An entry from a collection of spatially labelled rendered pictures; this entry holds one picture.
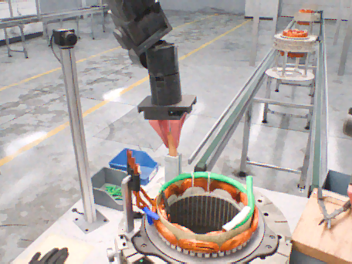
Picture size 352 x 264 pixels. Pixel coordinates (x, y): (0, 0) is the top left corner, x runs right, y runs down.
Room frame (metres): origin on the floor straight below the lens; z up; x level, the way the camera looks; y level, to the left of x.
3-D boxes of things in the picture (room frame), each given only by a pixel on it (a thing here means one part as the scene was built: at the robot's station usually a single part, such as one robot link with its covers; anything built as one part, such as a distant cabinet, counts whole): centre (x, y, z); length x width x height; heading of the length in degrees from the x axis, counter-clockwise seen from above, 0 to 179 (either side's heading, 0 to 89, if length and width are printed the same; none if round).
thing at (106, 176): (0.98, 0.23, 0.82); 0.16 x 0.14 x 0.07; 67
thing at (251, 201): (0.47, -0.12, 1.15); 0.15 x 0.04 x 0.02; 152
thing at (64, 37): (0.84, 0.27, 1.37); 0.06 x 0.04 x 0.04; 43
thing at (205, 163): (5.18, -1.99, 0.40); 8.83 x 0.62 x 0.79; 158
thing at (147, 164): (1.13, 0.17, 0.82); 0.16 x 0.14 x 0.07; 69
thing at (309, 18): (4.56, -1.74, 0.94); 0.39 x 0.39 x 0.30
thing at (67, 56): (0.84, 0.28, 1.07); 0.03 x 0.03 x 0.57; 43
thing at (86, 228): (0.84, 0.28, 0.78); 0.09 x 0.09 x 0.01; 43
